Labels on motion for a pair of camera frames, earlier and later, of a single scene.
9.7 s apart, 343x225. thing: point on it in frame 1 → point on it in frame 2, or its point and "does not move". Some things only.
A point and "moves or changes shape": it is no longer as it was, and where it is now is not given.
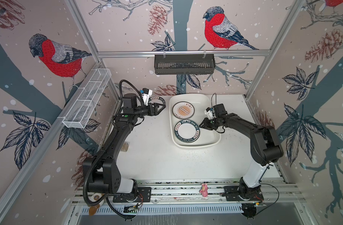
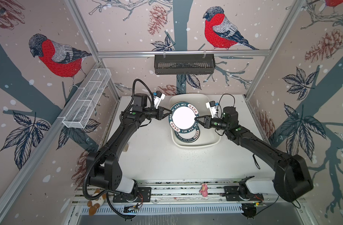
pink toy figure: x=204 y=190 does not move
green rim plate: x=187 y=131 does not move
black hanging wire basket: x=184 y=64 does not move
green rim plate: x=156 y=99 moves or changes shape
